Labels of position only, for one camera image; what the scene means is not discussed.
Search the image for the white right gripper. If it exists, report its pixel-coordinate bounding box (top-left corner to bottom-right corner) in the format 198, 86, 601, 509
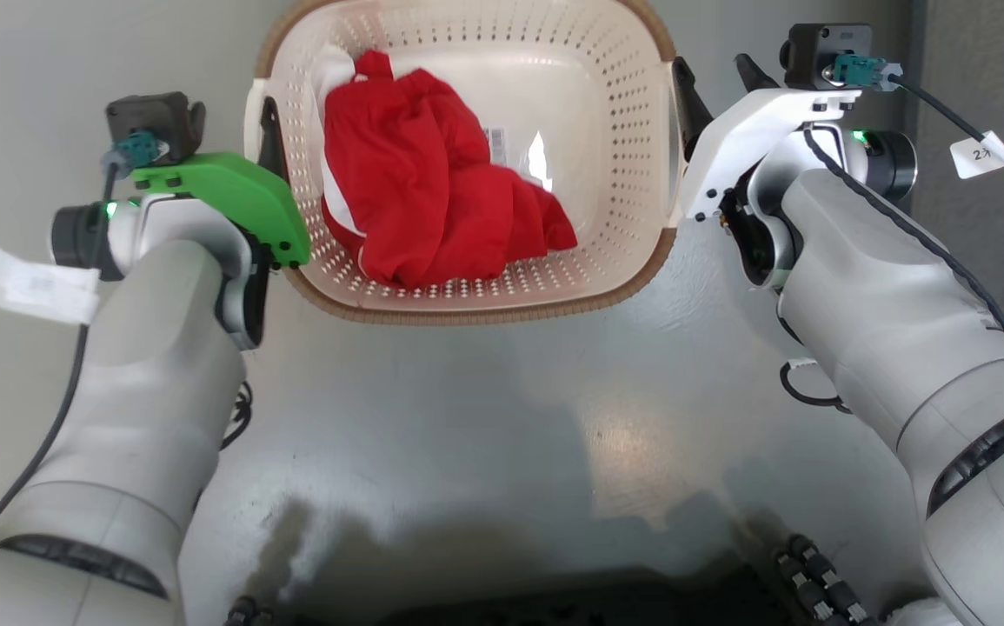
674, 53, 860, 285

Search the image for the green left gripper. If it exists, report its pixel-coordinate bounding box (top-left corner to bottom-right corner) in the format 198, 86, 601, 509
131, 97, 312, 297

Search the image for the cream perforated laundry basket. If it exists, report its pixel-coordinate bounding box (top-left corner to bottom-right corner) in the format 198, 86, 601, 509
243, 0, 683, 327

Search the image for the red garment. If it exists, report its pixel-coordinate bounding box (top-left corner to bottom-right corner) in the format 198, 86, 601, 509
315, 48, 579, 290

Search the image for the grey fabric sofa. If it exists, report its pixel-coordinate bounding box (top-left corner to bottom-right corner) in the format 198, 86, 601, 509
906, 0, 1004, 375

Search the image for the black right camera cable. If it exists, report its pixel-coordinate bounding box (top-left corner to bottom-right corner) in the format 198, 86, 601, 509
830, 54, 1004, 210

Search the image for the black camera cable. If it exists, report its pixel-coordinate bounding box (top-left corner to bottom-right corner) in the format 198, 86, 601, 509
0, 130, 163, 544
830, 54, 1004, 210

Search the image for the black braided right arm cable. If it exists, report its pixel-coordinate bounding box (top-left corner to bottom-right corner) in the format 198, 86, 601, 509
801, 125, 1004, 342

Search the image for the small white cable label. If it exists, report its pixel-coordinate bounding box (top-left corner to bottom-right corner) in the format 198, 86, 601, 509
948, 130, 1004, 182

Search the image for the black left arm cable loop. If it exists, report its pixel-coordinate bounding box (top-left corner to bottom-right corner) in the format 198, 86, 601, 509
221, 380, 256, 452

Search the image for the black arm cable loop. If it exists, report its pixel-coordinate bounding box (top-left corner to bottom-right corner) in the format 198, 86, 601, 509
221, 380, 256, 452
779, 357, 853, 415

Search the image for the long white cable label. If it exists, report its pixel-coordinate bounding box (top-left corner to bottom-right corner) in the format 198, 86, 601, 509
0, 216, 103, 325

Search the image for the black left camera cable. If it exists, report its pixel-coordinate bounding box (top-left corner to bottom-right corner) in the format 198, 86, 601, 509
0, 130, 163, 544

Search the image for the black right arm cable loop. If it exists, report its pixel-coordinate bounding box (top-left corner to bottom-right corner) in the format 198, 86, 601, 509
779, 357, 853, 415

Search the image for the black ribbed cable conduit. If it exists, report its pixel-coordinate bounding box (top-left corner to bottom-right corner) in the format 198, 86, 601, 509
767, 531, 873, 626

